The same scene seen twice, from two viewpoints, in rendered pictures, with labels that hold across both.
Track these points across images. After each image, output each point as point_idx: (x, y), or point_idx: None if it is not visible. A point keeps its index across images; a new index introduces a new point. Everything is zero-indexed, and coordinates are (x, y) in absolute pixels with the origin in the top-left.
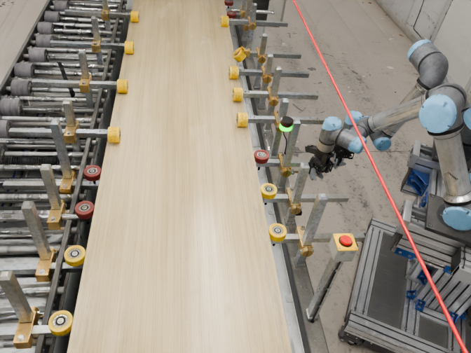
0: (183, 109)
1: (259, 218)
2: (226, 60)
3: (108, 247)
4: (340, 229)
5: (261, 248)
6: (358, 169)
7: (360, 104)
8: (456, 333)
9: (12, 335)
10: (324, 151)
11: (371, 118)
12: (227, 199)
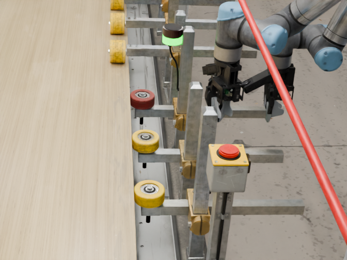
0: (30, 43)
1: (122, 174)
2: None
3: None
4: (306, 255)
5: (117, 213)
6: (340, 170)
7: (345, 82)
8: (282, 88)
9: None
10: (225, 60)
11: (294, 0)
12: (73, 149)
